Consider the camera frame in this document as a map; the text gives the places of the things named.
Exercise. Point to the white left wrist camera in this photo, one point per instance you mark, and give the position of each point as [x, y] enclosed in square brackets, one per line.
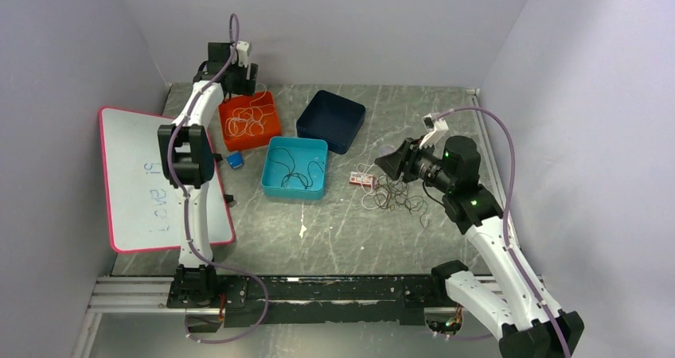
[244, 49]

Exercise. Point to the light blue plastic box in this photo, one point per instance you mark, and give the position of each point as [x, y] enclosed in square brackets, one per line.
[295, 168]

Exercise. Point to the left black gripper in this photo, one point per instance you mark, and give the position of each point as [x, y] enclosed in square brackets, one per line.
[249, 86]

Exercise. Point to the dark blue plastic box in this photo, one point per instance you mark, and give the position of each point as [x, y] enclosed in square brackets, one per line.
[332, 118]

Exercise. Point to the red white small box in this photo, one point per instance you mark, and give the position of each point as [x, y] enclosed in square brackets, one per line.
[365, 180]

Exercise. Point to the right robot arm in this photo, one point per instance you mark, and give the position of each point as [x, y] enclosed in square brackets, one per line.
[525, 320]

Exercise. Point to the pink framed whiteboard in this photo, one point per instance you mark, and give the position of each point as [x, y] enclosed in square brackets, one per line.
[143, 209]

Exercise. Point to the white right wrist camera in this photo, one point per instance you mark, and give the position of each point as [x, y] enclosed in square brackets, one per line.
[436, 128]

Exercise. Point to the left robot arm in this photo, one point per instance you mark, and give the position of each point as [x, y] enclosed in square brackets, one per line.
[188, 163]

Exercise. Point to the clear paperclip container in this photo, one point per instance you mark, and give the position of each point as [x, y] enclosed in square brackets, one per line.
[386, 150]

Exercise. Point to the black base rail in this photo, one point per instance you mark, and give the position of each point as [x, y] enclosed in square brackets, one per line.
[240, 301]

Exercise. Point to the blue whiteboard eraser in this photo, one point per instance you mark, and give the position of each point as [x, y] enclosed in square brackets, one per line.
[235, 160]

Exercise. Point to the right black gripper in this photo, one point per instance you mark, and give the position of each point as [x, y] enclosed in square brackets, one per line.
[403, 160]

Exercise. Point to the orange plastic box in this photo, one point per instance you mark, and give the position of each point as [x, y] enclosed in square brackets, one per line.
[248, 122]

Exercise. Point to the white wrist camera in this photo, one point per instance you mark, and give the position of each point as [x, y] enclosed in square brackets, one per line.
[436, 128]
[244, 49]

